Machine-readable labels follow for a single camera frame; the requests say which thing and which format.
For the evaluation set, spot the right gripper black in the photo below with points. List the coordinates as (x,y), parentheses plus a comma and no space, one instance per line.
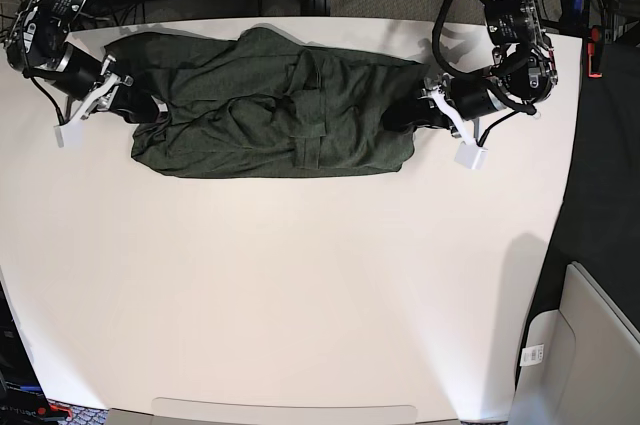
(78,73)

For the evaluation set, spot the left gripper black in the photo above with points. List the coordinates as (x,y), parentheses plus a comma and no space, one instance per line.
(469,99)

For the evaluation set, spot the dark green long-sleeve shirt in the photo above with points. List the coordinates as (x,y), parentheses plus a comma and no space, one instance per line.
(264,106)

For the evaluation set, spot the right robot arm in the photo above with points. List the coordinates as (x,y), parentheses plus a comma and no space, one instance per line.
(38,48)

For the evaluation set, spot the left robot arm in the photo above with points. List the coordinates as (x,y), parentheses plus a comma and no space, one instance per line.
(523,72)

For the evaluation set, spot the red clamp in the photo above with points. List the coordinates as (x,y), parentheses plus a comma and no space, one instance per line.
(594,52)

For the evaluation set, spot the black cloth pile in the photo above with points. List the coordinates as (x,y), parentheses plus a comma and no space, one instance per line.
(598,220)

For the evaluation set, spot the grey plastic bin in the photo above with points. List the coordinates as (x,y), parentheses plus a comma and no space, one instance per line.
(580,364)

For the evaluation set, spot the grey tray edge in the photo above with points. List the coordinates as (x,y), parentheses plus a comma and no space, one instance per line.
(175,411)

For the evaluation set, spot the black box with label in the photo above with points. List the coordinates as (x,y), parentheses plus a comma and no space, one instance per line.
(22,401)

